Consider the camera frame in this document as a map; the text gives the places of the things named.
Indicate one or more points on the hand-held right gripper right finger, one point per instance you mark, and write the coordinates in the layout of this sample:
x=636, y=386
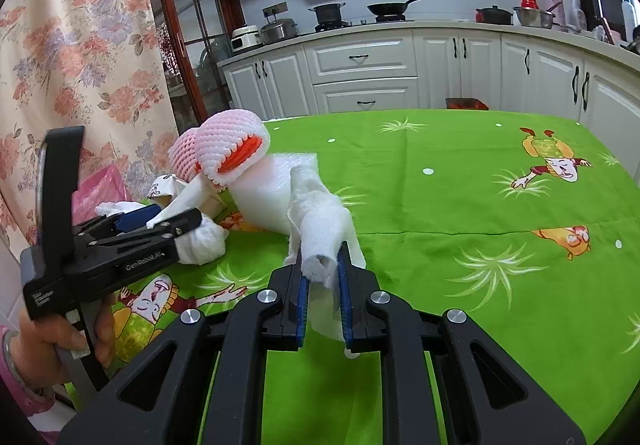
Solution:
x=345, y=305

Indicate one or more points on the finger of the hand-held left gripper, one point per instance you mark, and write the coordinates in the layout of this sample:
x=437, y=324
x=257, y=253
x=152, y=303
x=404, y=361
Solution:
x=132, y=221
x=175, y=225

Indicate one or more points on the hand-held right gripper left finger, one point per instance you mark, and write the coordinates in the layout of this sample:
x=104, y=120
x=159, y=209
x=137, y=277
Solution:
x=300, y=305

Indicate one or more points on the white plastic bag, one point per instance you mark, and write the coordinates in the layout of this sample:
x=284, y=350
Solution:
x=117, y=207

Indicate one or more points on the white paper cup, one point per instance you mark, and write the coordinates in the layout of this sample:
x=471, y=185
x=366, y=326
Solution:
x=192, y=200

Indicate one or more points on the white paper towel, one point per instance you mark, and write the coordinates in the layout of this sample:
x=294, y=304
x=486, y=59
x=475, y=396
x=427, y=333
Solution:
x=202, y=242

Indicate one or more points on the printed paper cup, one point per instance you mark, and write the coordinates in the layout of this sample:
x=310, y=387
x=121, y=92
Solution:
x=162, y=187

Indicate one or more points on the pink-lined trash bin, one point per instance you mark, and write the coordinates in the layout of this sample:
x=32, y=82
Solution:
x=105, y=190

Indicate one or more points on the pink foam fruit net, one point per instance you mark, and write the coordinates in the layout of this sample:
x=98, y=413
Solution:
x=182, y=150
x=225, y=135

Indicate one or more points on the white foam sheet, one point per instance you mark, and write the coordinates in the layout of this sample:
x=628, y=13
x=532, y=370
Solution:
x=320, y=225

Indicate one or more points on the white foam block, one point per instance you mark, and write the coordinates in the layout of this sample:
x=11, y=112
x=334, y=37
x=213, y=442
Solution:
x=265, y=195

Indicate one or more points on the person's left forearm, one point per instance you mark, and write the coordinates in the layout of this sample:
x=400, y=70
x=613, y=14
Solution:
x=20, y=405

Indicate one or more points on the person's left hand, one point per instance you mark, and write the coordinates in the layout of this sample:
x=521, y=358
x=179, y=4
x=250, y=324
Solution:
x=45, y=340

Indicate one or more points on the green cartoon tablecloth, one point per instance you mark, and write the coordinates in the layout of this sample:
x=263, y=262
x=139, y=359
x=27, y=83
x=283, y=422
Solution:
x=450, y=225

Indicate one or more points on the floral curtain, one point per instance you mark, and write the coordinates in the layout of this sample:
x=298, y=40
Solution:
x=75, y=50

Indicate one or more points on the white multi cooker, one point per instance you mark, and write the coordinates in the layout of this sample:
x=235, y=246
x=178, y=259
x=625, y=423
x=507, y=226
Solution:
x=245, y=37

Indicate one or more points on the wooden glass door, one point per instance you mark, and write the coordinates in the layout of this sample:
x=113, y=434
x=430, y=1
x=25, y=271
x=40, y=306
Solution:
x=190, y=25

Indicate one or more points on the silver rice cooker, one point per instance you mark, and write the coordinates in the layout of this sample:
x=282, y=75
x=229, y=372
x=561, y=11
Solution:
x=279, y=31

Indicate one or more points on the dark red box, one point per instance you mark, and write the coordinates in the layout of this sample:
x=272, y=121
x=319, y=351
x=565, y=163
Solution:
x=466, y=104

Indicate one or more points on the black stock pot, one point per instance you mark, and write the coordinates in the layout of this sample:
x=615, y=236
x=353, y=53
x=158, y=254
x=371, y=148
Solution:
x=327, y=13

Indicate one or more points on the white lower kitchen cabinets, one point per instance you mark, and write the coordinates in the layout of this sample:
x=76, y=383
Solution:
x=450, y=65

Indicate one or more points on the black gas stove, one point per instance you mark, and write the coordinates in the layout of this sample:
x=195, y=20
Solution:
x=365, y=24

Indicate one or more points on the black frying pan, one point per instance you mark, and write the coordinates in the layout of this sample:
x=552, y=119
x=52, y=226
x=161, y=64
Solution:
x=390, y=7

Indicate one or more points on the red and black casserole pot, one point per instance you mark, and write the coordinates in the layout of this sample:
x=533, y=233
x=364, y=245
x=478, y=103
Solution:
x=494, y=16

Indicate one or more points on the steel bowl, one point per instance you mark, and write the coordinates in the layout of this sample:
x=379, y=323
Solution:
x=535, y=18

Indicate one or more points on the pink thermos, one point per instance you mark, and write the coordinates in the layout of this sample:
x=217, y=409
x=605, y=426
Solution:
x=554, y=0

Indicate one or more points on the spray bottle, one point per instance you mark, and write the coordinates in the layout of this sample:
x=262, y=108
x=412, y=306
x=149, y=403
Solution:
x=577, y=12

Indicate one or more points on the white soap bottle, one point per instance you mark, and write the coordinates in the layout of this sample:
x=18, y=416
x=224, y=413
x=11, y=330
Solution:
x=628, y=17

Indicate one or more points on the black wall outlet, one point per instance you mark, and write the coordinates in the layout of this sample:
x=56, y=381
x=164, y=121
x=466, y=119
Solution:
x=275, y=8

